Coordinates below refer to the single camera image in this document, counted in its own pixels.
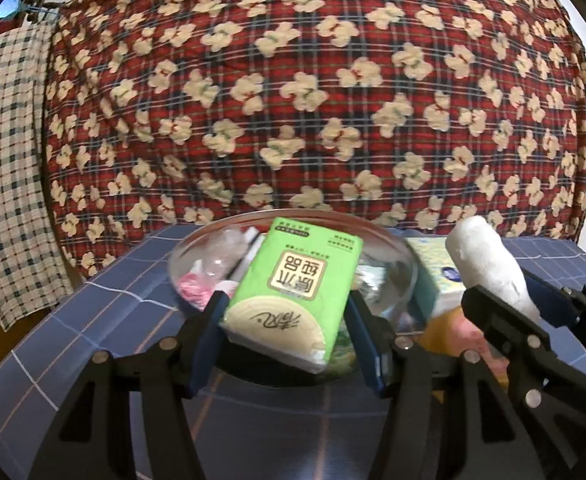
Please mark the round metal tin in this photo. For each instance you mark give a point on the round metal tin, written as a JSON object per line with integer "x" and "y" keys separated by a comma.
{"x": 390, "y": 282}

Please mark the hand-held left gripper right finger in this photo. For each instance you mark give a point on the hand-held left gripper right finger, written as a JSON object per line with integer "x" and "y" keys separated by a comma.
{"x": 370, "y": 355}

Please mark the white cotton roll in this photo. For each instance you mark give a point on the white cotton roll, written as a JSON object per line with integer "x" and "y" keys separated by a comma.
{"x": 483, "y": 260}

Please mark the blue plaid bed sheet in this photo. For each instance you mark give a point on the blue plaid bed sheet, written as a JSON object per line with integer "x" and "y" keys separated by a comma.
{"x": 98, "y": 320}

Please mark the clear plastic bag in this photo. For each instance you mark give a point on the clear plastic bag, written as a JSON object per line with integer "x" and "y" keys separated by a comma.
{"x": 220, "y": 255}

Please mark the beige checked cloth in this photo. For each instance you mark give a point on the beige checked cloth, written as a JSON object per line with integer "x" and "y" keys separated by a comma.
{"x": 8, "y": 160}

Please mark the orange pink packet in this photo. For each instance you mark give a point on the orange pink packet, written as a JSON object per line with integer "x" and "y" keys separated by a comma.
{"x": 475, "y": 337}

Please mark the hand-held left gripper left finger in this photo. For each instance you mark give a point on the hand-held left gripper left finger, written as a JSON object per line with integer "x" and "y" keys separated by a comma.
{"x": 208, "y": 350}

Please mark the red plaid bear-print blanket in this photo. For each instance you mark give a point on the red plaid bear-print blanket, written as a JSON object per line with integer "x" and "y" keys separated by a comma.
{"x": 323, "y": 110}

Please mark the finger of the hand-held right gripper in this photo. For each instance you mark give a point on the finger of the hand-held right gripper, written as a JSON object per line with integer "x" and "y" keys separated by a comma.
{"x": 553, "y": 305}
{"x": 503, "y": 320}

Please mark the pale floral tissue box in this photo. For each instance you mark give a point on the pale floral tissue box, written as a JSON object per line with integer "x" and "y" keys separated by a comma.
{"x": 433, "y": 280}

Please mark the green tissue pack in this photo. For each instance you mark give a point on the green tissue pack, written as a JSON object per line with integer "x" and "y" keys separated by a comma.
{"x": 293, "y": 290}

